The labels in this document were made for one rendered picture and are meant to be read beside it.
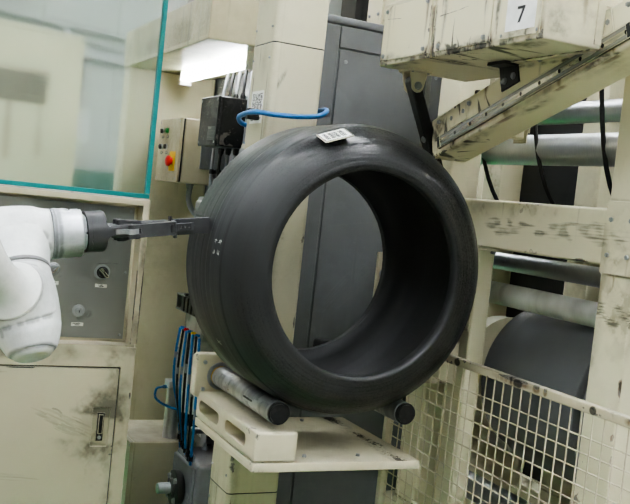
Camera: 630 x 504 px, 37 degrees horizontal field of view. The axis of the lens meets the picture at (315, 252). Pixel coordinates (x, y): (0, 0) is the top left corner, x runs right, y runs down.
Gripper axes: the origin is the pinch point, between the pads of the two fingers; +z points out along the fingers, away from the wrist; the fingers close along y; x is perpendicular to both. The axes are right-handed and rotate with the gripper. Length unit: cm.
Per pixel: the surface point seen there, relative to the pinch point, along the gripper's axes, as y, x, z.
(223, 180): 5.6, -8.2, 8.6
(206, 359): 25.3, 31.9, 10.3
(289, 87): 28, -28, 33
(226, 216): -6.0, -1.9, 4.9
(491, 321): 48, 36, 102
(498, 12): -20, -39, 56
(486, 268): 22, 16, 82
